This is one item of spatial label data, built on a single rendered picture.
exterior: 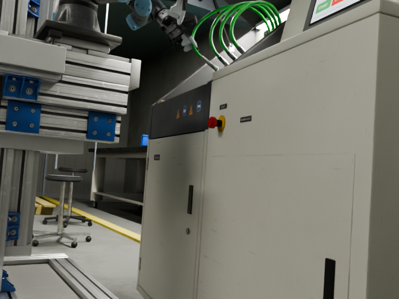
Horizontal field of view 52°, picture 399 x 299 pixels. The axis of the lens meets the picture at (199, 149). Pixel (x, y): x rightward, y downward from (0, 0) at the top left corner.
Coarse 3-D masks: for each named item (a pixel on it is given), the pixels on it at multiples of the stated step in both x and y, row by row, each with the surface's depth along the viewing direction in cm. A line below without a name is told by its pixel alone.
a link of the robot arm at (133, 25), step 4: (132, 12) 188; (128, 16) 191; (132, 16) 189; (152, 16) 194; (128, 20) 191; (132, 20) 191; (136, 20) 189; (148, 20) 194; (152, 20) 197; (128, 24) 196; (132, 24) 191; (136, 24) 192; (140, 24) 193; (144, 24) 195; (132, 28) 194; (136, 28) 194
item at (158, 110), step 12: (204, 84) 142; (180, 96) 162; (192, 96) 151; (204, 96) 141; (156, 108) 191; (168, 108) 175; (180, 108) 161; (204, 108) 140; (156, 120) 190; (168, 120) 174; (180, 120) 160; (192, 120) 149; (156, 132) 188; (168, 132) 173; (180, 132) 159; (192, 132) 151
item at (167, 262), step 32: (160, 160) 179; (192, 160) 146; (160, 192) 175; (192, 192) 143; (160, 224) 172; (192, 224) 141; (160, 256) 168; (192, 256) 138; (160, 288) 165; (192, 288) 136
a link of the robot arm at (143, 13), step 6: (132, 0) 179; (138, 0) 177; (144, 0) 178; (132, 6) 180; (138, 6) 177; (144, 6) 178; (150, 6) 178; (138, 12) 179; (144, 12) 178; (150, 12) 183; (138, 18) 186; (144, 18) 186
